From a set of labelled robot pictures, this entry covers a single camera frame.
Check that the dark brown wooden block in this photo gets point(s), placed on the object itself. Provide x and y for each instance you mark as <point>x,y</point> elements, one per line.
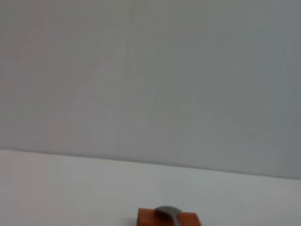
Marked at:
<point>147,217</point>

